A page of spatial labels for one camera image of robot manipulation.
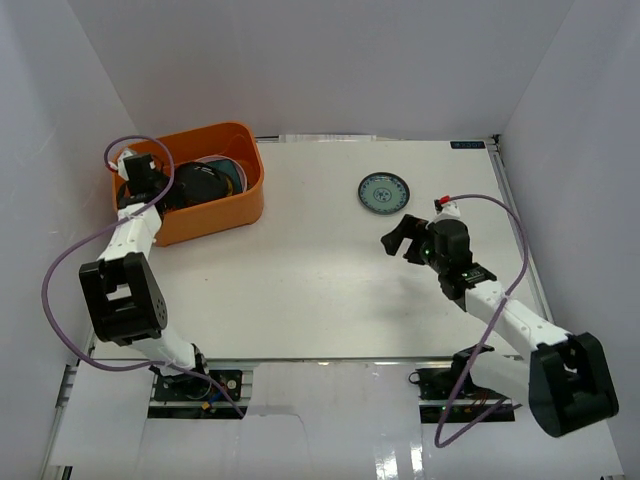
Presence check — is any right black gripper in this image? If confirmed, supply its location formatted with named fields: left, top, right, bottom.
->
left=381, top=215, right=447, bottom=275

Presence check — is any black round plate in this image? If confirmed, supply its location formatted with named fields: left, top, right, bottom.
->
left=175, top=162, right=226, bottom=206

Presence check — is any blue patterned small plate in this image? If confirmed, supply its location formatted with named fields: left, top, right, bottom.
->
left=357, top=172, right=411, bottom=216

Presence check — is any teal square plate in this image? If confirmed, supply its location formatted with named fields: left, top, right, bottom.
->
left=206, top=158, right=242, bottom=194

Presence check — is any yellow patterned round plate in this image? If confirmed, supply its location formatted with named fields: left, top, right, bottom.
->
left=223, top=174, right=236, bottom=197

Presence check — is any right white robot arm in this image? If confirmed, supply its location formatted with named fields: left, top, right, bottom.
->
left=381, top=215, right=619, bottom=438

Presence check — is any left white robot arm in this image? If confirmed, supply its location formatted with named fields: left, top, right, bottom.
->
left=79, top=149, right=212, bottom=399

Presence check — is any orange plastic bin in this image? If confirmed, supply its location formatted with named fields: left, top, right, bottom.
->
left=105, top=122, right=265, bottom=247

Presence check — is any blue table label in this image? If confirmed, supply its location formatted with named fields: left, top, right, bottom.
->
left=450, top=140, right=486, bottom=150

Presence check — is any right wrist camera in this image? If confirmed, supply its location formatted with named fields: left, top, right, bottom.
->
left=432, top=196, right=461, bottom=223

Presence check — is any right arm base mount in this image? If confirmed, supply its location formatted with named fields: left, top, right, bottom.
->
left=408, top=347, right=515, bottom=425

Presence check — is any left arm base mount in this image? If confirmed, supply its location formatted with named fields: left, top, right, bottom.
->
left=147, top=369, right=250, bottom=420

